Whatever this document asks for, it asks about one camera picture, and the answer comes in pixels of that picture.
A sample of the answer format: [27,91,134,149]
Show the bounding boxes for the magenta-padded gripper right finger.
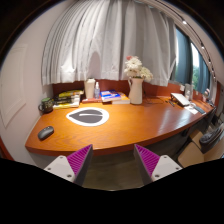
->
[133,143,183,186]

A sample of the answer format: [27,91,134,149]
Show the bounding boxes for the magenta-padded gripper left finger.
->
[43,143,94,187]

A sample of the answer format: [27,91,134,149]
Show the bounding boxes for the dark grey computer mouse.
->
[37,125,55,141]

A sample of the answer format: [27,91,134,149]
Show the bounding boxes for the white and grey mouse pad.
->
[65,106,111,128]

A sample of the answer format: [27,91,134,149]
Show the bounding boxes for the yellow and white book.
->
[52,101,81,110]

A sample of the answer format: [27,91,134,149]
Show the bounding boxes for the black and white book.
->
[53,97,82,105]

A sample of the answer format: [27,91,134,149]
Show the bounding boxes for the dark red book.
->
[81,96,104,104]

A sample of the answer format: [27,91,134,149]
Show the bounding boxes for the thin black book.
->
[54,95,83,101]

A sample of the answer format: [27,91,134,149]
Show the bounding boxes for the dark mug with green inside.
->
[37,96,55,115]

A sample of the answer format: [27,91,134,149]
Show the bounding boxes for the white jug vase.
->
[127,76,145,106]

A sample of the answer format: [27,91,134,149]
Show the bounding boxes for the blue book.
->
[99,89,123,103]

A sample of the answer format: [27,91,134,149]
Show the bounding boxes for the cream tumbler with lid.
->
[83,77,97,100]

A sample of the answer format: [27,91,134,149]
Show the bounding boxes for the dark teal curtain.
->
[197,54,212,95]
[173,28,194,86]

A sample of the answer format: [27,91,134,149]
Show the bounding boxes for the white pleated curtain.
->
[40,0,178,88]

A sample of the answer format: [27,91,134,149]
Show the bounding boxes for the ceiling lights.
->
[181,19,216,79]

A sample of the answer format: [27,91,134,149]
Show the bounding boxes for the black cable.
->
[143,96,172,105]

